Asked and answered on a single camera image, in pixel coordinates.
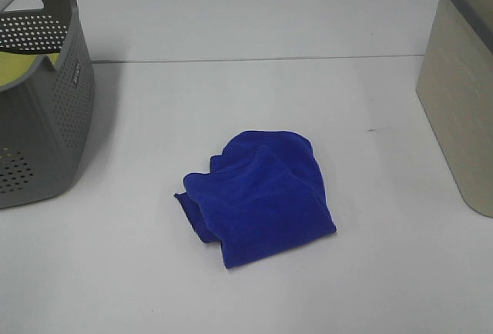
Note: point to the grey perforated basket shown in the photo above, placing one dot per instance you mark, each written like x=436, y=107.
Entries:
x=44, y=129

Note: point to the yellow folded towel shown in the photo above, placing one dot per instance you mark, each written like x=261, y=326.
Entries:
x=18, y=70

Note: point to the beige plastic basket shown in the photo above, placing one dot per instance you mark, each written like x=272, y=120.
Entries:
x=455, y=90

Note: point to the blue towel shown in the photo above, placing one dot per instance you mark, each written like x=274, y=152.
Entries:
x=264, y=194

